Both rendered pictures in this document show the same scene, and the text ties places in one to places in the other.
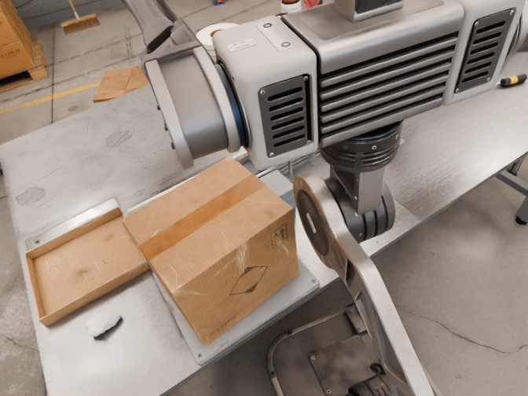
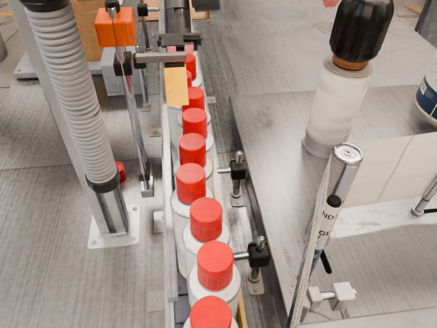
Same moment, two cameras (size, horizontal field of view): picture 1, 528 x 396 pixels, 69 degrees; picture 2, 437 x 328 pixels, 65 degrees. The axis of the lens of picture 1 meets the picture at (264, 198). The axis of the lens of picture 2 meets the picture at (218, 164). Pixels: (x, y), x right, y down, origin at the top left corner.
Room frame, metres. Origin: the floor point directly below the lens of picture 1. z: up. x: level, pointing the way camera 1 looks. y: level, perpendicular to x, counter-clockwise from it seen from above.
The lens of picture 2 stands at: (1.28, -0.75, 1.36)
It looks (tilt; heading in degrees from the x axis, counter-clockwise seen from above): 45 degrees down; 106
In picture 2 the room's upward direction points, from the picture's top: 1 degrees clockwise
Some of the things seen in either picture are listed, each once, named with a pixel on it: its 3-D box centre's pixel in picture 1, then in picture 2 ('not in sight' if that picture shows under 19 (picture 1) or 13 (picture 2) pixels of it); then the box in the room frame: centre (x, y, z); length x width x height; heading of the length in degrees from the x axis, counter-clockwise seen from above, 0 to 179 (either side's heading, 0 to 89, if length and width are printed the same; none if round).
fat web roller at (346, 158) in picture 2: not in sight; (330, 200); (1.34, -0.41, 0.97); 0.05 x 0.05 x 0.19
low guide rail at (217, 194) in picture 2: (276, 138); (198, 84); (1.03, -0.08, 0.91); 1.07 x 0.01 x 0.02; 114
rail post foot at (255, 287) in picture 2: not in sight; (253, 277); (1.26, -0.48, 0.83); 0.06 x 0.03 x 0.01; 112
